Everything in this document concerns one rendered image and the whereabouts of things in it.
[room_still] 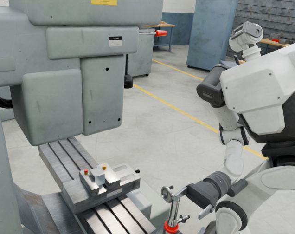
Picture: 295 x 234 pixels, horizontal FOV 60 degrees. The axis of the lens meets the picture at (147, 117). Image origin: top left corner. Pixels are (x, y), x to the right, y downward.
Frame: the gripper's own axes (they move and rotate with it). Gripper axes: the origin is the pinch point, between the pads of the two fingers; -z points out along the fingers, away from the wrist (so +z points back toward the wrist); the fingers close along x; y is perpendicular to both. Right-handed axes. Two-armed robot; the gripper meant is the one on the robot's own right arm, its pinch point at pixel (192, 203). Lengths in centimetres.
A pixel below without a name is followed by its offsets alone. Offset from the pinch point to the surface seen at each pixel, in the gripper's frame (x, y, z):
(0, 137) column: -31, -26, -46
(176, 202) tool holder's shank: 1.1, -7.8, -10.8
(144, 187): -54, 49, 30
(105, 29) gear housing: -39, -50, -9
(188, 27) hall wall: -639, 52, 779
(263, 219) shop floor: -10, 122, 151
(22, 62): -42, -42, -35
